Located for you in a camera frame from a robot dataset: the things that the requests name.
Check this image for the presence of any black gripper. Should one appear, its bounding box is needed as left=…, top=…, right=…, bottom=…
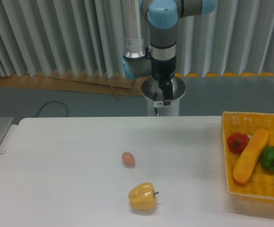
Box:
left=151, top=56, right=176, bottom=105

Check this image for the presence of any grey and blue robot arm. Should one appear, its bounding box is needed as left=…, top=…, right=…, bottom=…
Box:
left=121, top=0, right=216, bottom=107

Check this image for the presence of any brown egg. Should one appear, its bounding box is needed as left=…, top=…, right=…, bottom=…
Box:
left=121, top=152, right=135, bottom=166

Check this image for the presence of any red bell pepper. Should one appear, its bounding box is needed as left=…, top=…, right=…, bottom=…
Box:
left=227, top=132, right=250, bottom=155

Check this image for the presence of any grey pleated curtain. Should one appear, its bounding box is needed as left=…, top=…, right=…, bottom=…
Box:
left=0, top=0, right=274, bottom=77

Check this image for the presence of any brown cardboard sheet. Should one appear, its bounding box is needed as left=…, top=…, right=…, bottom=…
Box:
left=0, top=70, right=145, bottom=100

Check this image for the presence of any yellow bell pepper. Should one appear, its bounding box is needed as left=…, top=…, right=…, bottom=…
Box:
left=128, top=183, right=159, bottom=210

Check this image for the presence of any green bell pepper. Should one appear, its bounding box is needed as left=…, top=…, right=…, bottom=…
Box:
left=260, top=146, right=274, bottom=172

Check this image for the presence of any yellow woven basket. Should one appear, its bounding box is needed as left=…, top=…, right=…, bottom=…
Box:
left=222, top=112, right=274, bottom=203

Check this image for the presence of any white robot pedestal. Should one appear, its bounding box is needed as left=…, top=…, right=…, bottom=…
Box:
left=141, top=77, right=186, bottom=116

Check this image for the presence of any black floor cable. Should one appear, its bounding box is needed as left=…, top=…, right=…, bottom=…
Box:
left=32, top=101, right=69, bottom=118

